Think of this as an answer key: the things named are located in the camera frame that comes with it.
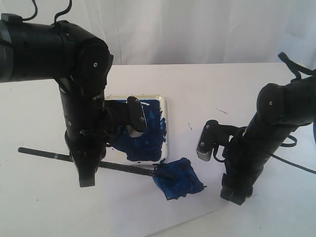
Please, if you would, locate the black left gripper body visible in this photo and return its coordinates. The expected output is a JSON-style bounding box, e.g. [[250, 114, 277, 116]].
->
[[65, 129, 106, 175]]

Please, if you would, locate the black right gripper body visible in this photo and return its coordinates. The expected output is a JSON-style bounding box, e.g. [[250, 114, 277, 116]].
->
[[222, 137, 269, 193]]

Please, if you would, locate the black paintbrush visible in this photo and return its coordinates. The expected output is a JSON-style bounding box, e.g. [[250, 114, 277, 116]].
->
[[17, 147, 173, 180]]

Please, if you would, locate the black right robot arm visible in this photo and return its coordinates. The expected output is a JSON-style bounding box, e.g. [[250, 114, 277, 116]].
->
[[220, 76, 316, 205]]

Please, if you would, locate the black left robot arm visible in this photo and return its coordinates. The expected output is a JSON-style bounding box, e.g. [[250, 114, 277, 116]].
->
[[0, 13, 113, 187]]

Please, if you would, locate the white paint tray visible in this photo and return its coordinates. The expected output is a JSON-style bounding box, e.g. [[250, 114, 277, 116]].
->
[[105, 94, 168, 166]]

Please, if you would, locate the white paper sheet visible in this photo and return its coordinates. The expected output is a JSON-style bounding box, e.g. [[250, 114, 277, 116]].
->
[[93, 130, 257, 237]]

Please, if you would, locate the white backdrop curtain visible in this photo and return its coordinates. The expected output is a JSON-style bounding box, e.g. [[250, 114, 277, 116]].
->
[[14, 0, 316, 66]]

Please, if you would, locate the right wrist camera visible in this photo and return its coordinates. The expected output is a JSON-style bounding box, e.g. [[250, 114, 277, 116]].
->
[[196, 119, 246, 163]]

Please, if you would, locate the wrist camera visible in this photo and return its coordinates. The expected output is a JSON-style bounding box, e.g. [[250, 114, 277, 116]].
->
[[196, 119, 246, 163], [103, 96, 147, 137]]

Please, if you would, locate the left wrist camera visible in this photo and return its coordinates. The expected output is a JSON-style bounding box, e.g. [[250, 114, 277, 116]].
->
[[103, 96, 147, 137]]

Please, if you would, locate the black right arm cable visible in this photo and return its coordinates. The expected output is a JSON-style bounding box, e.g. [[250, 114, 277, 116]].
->
[[271, 51, 316, 173]]

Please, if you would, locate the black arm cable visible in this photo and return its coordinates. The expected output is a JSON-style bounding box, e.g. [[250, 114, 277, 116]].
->
[[1, 0, 74, 25], [271, 51, 316, 173]]

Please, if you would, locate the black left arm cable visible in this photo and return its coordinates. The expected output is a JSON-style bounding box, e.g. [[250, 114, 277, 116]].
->
[[1, 0, 74, 25]]

